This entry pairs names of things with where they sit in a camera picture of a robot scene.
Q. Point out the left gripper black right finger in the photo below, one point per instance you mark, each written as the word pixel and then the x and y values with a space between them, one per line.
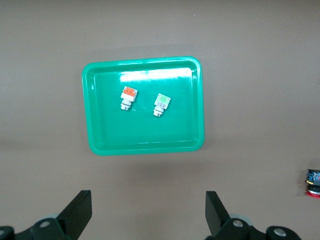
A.
pixel 217 220

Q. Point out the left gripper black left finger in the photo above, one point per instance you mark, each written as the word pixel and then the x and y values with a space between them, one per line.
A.
pixel 75 217

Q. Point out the white button green contact block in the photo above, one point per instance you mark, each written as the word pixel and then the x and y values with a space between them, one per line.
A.
pixel 162 101

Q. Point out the white button orange contact block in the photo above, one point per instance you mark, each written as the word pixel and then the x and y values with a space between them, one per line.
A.
pixel 128 96

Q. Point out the red mushroom button black body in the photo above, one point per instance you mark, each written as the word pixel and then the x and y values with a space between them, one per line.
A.
pixel 313 177

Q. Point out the green plastic tray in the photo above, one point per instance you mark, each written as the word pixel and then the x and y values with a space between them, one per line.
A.
pixel 150 135

